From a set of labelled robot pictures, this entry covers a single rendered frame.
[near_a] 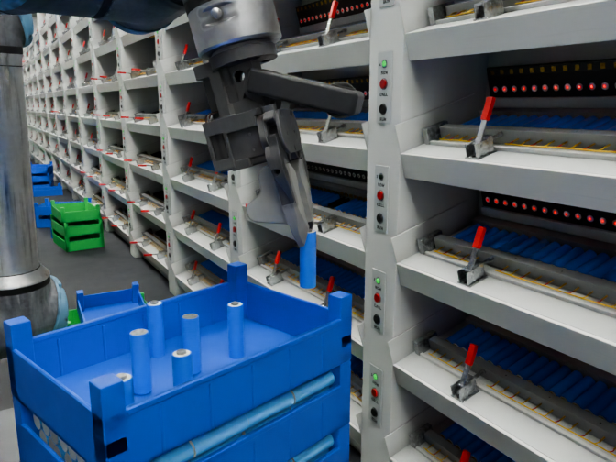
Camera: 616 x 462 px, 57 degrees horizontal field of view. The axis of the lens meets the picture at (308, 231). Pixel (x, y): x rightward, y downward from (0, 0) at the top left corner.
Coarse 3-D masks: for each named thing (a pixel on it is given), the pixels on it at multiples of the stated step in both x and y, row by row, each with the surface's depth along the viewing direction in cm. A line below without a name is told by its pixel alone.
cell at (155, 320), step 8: (152, 304) 64; (160, 304) 64; (152, 312) 64; (160, 312) 64; (152, 320) 64; (160, 320) 64; (152, 328) 64; (160, 328) 64; (152, 336) 64; (160, 336) 64; (152, 344) 64; (160, 344) 65; (152, 352) 65; (160, 352) 65
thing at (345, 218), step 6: (318, 210) 133; (324, 210) 131; (330, 210) 130; (342, 216) 124; (348, 216) 123; (354, 216) 123; (342, 222) 125; (348, 222) 123; (354, 222) 121; (360, 222) 119; (366, 222) 118
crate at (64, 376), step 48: (240, 288) 75; (48, 336) 59; (96, 336) 63; (288, 336) 71; (336, 336) 62; (48, 384) 50; (96, 384) 43; (192, 384) 48; (240, 384) 53; (288, 384) 58; (96, 432) 44; (144, 432) 46; (192, 432) 49
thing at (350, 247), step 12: (324, 180) 154; (336, 180) 148; (348, 180) 143; (240, 192) 160; (252, 192) 162; (276, 228) 145; (288, 228) 138; (336, 228) 125; (360, 228) 108; (324, 240) 123; (336, 240) 119; (348, 240) 117; (360, 240) 116; (324, 252) 126; (336, 252) 121; (348, 252) 116; (360, 252) 112; (360, 264) 114
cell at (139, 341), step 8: (136, 336) 55; (144, 336) 55; (136, 344) 55; (144, 344) 55; (136, 352) 55; (144, 352) 55; (136, 360) 55; (144, 360) 55; (136, 368) 55; (144, 368) 56; (136, 376) 56; (144, 376) 56; (136, 384) 56; (144, 384) 56; (136, 392) 56; (144, 392) 56
